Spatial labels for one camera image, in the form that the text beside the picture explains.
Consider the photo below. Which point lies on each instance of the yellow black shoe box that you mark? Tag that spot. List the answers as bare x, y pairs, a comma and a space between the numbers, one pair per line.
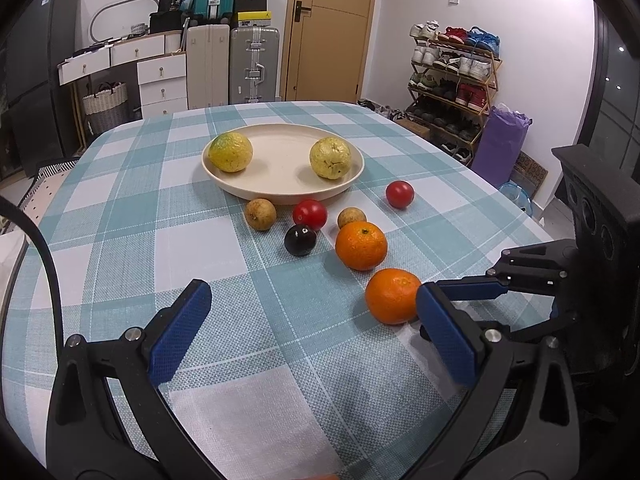
254, 19

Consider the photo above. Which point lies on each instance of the brown doormat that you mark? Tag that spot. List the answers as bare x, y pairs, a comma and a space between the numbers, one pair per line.
530, 172

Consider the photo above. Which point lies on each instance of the white drawer cabinet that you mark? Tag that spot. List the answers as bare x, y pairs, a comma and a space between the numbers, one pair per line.
150, 75

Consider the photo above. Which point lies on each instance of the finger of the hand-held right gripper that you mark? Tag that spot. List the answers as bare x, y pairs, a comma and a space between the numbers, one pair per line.
475, 290
562, 319

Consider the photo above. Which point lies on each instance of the smooth orange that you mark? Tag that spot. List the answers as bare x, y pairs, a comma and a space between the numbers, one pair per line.
391, 296

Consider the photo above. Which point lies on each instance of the black storage box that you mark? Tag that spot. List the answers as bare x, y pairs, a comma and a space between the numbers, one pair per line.
167, 21

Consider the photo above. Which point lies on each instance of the yellow lemon right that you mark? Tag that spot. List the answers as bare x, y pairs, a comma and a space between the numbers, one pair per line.
330, 158

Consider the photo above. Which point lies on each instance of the small brown longan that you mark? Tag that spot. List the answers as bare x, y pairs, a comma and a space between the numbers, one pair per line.
351, 217

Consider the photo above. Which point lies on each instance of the cream round plate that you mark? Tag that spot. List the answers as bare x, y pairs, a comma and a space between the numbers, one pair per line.
282, 182

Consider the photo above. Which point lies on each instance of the woven basket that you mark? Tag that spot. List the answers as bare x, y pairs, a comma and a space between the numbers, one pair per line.
106, 107

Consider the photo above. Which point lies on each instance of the dotted cloth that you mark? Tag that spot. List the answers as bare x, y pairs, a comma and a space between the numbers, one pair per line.
50, 180

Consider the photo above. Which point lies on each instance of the yellow-green lemon left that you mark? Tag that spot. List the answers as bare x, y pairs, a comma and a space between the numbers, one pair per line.
230, 152

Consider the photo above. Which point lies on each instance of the wooden door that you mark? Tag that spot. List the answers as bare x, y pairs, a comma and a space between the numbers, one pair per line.
330, 35

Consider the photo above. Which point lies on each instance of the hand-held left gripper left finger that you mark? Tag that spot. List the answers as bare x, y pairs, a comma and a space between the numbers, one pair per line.
180, 332

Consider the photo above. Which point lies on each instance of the red tomato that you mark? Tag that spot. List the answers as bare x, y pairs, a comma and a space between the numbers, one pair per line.
310, 214
400, 194

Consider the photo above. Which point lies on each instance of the dark purple plum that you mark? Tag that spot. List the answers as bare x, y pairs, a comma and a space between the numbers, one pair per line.
300, 240

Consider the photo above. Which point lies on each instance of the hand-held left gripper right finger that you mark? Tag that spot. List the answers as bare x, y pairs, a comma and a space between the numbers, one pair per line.
445, 332

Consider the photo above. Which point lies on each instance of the teal checked tablecloth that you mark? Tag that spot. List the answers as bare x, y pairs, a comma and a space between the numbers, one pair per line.
150, 240

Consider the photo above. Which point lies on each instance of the shoes beside door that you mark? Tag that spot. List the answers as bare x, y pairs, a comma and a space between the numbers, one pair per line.
387, 112

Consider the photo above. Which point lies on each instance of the blue bowl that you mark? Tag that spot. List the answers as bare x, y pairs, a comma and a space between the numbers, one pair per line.
515, 197

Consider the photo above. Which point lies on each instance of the white oval hoop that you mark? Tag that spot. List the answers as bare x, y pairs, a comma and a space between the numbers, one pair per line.
102, 10

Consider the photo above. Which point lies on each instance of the beige suitcase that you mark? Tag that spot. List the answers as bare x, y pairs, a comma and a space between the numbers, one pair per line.
207, 65

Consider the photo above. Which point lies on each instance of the black refrigerator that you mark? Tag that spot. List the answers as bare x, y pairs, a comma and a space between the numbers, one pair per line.
35, 75

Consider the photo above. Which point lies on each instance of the purple bag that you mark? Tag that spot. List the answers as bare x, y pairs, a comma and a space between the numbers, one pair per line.
500, 145

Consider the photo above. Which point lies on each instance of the silver suitcase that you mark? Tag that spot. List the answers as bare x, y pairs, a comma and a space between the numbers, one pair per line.
254, 62

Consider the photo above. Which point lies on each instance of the orange with green stem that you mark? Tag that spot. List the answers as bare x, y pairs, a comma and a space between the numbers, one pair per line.
361, 246

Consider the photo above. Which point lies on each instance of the large brown longan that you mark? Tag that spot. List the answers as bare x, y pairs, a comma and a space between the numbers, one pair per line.
260, 214

